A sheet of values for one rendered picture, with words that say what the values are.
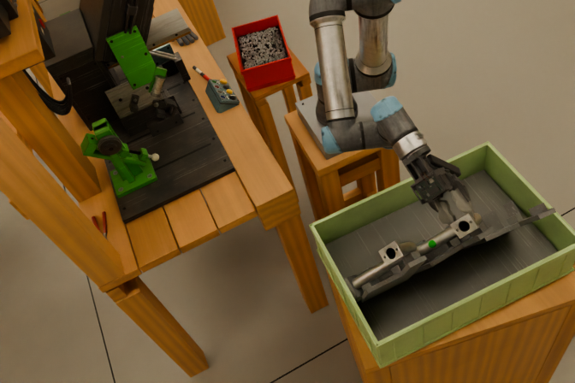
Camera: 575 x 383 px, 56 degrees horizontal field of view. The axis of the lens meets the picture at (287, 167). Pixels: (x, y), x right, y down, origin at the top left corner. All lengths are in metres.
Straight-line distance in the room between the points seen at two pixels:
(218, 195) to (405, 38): 2.15
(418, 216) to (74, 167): 1.16
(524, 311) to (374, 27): 0.89
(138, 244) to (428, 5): 2.75
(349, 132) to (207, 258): 1.56
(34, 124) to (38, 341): 1.45
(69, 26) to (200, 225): 0.93
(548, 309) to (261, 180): 0.94
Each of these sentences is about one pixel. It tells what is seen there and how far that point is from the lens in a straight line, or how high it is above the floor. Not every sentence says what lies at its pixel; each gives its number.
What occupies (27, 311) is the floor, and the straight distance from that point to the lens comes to 3.15.
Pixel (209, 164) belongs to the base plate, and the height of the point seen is 0.90.
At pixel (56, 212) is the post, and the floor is 1.26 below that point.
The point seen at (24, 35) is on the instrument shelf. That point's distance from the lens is 1.69.
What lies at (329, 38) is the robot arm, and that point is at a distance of 1.44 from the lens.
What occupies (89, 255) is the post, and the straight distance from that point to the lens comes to 1.72.
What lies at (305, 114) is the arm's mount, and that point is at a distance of 1.98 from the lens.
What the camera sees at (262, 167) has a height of 0.90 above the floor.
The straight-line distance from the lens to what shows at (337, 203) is 2.07.
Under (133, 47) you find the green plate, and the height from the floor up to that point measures 1.21.
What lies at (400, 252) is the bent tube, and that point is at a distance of 1.27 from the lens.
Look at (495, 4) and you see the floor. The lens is 3.95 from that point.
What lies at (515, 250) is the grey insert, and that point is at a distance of 1.70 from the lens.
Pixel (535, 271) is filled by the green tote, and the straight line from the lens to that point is 1.58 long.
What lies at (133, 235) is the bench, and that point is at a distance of 1.90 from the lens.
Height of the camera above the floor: 2.30
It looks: 49 degrees down
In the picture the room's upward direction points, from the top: 17 degrees counter-clockwise
